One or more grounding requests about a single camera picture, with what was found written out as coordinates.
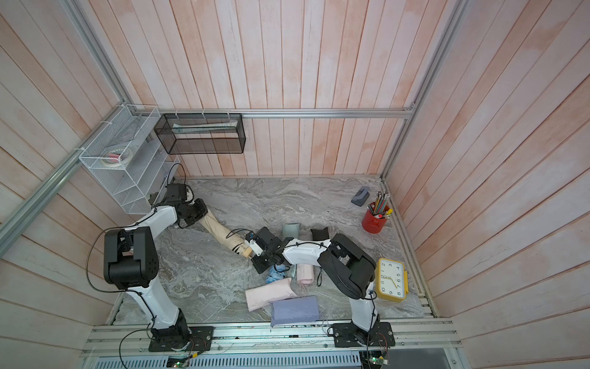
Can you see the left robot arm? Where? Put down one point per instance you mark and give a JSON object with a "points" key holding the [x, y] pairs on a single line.
{"points": [[131, 262]]}

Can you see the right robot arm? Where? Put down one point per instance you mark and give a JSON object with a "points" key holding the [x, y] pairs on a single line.
{"points": [[349, 267]]}

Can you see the large pink umbrella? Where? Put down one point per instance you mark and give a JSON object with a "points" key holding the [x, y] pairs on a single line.
{"points": [[262, 296]]}

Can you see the red pencil cup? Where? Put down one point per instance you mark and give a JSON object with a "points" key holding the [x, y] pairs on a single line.
{"points": [[378, 212]]}

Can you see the mint green umbrella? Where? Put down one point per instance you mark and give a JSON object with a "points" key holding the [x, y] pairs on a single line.
{"points": [[291, 230]]}

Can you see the lavender umbrella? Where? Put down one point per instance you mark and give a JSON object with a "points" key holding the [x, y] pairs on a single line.
{"points": [[295, 311]]}

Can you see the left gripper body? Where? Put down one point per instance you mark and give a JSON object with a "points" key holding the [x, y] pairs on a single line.
{"points": [[194, 211]]}

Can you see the grey stapler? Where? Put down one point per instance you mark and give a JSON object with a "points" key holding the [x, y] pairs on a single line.
{"points": [[361, 197]]}

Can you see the black umbrella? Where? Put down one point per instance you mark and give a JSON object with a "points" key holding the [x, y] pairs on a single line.
{"points": [[320, 234]]}

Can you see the beige umbrella sleeve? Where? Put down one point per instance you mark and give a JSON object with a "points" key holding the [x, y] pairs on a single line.
{"points": [[235, 243]]}

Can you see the beige umbrella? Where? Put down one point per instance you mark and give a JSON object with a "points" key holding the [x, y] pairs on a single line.
{"points": [[243, 249]]}

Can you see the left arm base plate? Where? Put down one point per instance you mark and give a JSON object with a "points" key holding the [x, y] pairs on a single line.
{"points": [[193, 338]]}

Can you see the white wire shelf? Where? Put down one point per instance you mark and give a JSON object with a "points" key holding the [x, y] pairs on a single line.
{"points": [[140, 184]]}

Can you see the yellow alarm clock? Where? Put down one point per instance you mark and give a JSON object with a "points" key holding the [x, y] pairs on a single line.
{"points": [[391, 280]]}

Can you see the small pink umbrella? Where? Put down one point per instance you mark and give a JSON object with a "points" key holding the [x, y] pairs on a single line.
{"points": [[305, 274]]}

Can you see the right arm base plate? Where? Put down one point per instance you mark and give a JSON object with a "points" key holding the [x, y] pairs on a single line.
{"points": [[349, 335]]}

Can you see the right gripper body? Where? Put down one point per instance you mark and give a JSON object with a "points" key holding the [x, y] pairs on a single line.
{"points": [[262, 263]]}

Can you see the black mesh basket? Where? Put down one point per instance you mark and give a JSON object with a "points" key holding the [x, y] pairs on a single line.
{"points": [[201, 133]]}

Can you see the tape roll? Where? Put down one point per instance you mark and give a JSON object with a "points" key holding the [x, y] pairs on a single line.
{"points": [[117, 157]]}

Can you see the blue umbrella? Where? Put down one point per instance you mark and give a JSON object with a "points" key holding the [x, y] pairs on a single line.
{"points": [[276, 273]]}

